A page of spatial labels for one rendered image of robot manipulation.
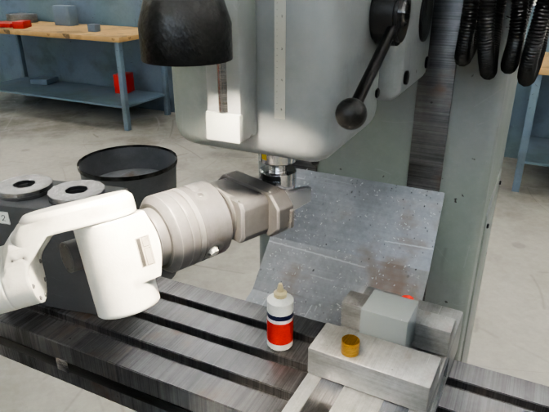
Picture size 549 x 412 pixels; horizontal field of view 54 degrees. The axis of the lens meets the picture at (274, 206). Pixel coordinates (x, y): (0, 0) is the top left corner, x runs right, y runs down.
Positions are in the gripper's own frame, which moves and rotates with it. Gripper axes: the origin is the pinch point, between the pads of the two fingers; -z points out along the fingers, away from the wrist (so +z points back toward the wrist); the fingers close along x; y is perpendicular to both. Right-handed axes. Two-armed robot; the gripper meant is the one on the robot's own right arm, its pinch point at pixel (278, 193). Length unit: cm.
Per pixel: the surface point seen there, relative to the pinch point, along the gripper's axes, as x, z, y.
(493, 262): 61, -221, 121
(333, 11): -11.6, 4.2, -23.0
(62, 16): 547, -203, 24
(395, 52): -6.6, -13.4, -17.2
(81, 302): 30.7, 15.9, 24.9
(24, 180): 45.5, 16.6, 7.0
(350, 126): -16.2, 6.3, -13.4
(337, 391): -15.4, 4.3, 19.9
